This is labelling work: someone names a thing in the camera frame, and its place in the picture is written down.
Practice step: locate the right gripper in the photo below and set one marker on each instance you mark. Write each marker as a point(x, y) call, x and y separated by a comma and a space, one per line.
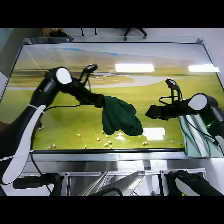
point(155, 111)

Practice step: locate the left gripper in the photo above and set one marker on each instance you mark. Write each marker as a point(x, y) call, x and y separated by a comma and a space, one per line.
point(99, 100)

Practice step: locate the green shirt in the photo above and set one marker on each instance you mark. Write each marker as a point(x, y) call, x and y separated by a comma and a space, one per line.
point(120, 116)

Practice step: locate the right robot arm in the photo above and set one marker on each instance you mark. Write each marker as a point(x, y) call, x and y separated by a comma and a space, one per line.
point(200, 103)

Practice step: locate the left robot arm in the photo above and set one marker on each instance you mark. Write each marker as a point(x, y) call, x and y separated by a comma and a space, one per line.
point(50, 88)

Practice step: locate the pale green garment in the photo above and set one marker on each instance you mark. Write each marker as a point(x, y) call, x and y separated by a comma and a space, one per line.
point(203, 140)

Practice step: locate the black office chair base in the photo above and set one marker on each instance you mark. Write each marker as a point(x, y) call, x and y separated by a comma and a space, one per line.
point(135, 32)

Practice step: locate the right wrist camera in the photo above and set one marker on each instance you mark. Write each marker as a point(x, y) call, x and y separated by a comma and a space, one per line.
point(173, 88)

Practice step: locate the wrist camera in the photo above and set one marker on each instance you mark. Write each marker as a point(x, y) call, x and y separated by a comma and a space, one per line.
point(173, 88)
point(87, 70)

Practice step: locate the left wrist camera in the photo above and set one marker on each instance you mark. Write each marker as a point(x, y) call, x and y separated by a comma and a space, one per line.
point(87, 70)

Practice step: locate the silver frame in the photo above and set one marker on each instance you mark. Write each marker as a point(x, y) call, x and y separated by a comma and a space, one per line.
point(133, 163)

